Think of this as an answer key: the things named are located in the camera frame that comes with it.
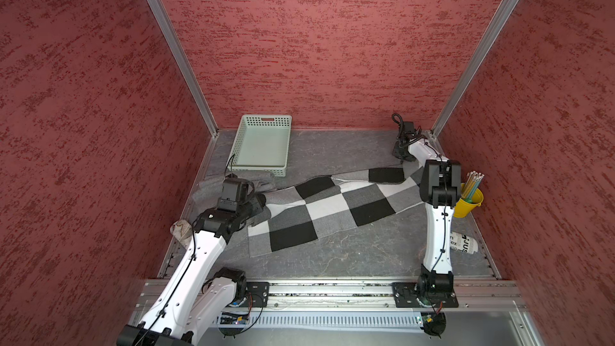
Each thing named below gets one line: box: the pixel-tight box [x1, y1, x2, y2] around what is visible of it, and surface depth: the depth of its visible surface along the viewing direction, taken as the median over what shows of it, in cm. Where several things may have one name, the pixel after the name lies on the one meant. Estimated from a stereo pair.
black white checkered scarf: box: [248, 167, 423, 258], surface depth 94 cm
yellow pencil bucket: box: [453, 182, 484, 218], surface depth 88 cm
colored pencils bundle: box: [461, 170, 485, 203], surface depth 87 cm
